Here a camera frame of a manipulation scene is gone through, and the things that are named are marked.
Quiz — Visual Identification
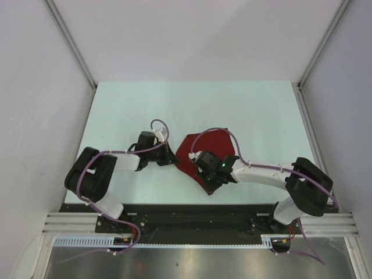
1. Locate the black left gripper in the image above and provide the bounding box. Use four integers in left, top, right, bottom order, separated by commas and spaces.
146, 141, 180, 166

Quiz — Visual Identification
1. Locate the red cloth napkin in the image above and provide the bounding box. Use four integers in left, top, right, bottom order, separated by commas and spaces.
176, 130, 235, 195

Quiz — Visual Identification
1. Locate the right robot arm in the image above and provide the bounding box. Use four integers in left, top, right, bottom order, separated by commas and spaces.
188, 151, 333, 233

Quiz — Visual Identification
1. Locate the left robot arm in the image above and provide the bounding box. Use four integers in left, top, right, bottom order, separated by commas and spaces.
65, 128, 180, 233

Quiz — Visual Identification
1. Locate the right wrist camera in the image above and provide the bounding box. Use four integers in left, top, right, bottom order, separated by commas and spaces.
188, 151, 202, 160

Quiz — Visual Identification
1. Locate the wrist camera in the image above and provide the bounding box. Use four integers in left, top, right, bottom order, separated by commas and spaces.
152, 127, 168, 142
188, 151, 202, 160

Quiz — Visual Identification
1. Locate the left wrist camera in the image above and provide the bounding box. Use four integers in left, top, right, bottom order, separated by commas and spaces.
152, 127, 168, 142

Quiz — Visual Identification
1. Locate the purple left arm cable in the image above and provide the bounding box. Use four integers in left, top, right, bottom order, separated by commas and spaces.
55, 118, 171, 264

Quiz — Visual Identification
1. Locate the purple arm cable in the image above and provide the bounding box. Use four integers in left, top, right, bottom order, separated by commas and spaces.
188, 127, 341, 266
55, 118, 171, 264

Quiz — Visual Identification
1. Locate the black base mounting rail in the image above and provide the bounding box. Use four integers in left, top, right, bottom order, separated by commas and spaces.
59, 203, 302, 245

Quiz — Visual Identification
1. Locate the white slotted cable duct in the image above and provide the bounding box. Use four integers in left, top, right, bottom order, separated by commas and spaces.
53, 234, 280, 249

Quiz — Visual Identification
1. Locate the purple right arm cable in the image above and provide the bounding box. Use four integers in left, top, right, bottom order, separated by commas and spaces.
188, 127, 341, 266

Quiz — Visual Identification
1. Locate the front aluminium frame rail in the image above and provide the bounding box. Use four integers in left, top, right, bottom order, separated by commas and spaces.
42, 212, 98, 235

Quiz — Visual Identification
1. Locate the right aluminium table rail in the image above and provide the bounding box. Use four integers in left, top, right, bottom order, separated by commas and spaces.
292, 83, 369, 278

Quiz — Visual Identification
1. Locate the left aluminium frame post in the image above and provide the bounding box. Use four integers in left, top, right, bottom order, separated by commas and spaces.
43, 0, 98, 92

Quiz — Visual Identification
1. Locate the aluminium frame post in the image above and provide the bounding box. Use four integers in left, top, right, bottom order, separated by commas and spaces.
43, 0, 98, 92
296, 0, 353, 90

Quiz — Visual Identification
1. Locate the right aluminium frame post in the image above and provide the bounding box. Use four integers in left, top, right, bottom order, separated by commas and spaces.
296, 0, 353, 90

